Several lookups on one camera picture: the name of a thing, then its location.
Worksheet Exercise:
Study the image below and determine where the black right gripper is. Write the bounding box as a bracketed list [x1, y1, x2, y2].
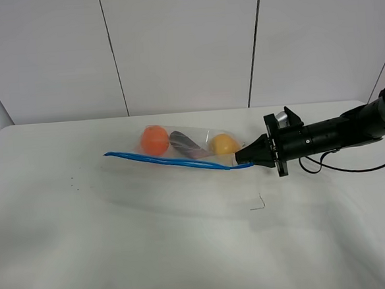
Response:
[235, 113, 307, 177]

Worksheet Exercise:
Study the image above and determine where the clear zip bag blue seal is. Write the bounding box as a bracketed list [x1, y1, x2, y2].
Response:
[104, 125, 252, 171]

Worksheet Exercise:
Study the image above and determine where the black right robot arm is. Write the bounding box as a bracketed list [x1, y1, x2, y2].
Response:
[234, 88, 385, 177]

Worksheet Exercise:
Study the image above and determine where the yellow pear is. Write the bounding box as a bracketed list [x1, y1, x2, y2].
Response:
[209, 133, 241, 155]

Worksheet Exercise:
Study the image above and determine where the purple eggplant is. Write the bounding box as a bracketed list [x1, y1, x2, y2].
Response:
[169, 131, 211, 160]

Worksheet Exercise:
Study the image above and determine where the orange fruit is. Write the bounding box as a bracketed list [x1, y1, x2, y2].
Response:
[140, 125, 169, 156]

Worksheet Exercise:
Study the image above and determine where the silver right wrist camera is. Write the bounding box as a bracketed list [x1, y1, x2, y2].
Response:
[275, 106, 304, 129]

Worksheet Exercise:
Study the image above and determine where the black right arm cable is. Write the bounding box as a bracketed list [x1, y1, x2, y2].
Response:
[294, 82, 385, 177]

